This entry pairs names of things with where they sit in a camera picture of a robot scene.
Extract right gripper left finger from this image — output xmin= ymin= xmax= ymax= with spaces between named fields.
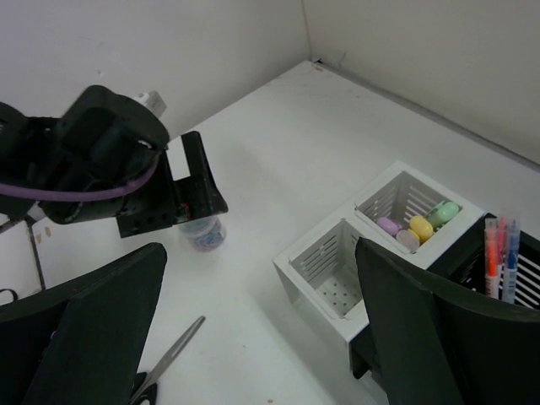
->
xmin=1 ymin=243 xmax=167 ymax=404

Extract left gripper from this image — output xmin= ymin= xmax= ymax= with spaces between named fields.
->
xmin=116 ymin=131 xmax=228 ymax=238

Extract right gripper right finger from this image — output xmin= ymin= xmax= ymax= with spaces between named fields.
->
xmin=360 ymin=245 xmax=539 ymax=404

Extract clear paperclip jar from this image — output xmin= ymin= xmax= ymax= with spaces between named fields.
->
xmin=179 ymin=216 xmax=226 ymax=251

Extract black handled scissors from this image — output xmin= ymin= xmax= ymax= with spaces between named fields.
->
xmin=128 ymin=316 xmax=206 ymax=404

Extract blue pen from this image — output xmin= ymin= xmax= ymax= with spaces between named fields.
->
xmin=502 ymin=218 xmax=521 ymax=304

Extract orange pen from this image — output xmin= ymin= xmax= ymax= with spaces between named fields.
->
xmin=484 ymin=218 xmax=500 ymax=300

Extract green highlighter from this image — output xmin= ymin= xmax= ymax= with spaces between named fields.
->
xmin=426 ymin=201 xmax=460 ymax=230

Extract purple highlighter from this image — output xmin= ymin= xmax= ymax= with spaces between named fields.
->
xmin=376 ymin=217 xmax=402 ymax=237

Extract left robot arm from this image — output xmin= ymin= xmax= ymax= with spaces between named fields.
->
xmin=1 ymin=85 xmax=228 ymax=238

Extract black slotted container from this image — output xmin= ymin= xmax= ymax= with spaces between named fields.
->
xmin=427 ymin=213 xmax=539 ymax=310

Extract white slotted container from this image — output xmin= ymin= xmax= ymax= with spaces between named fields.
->
xmin=273 ymin=160 xmax=484 ymax=381

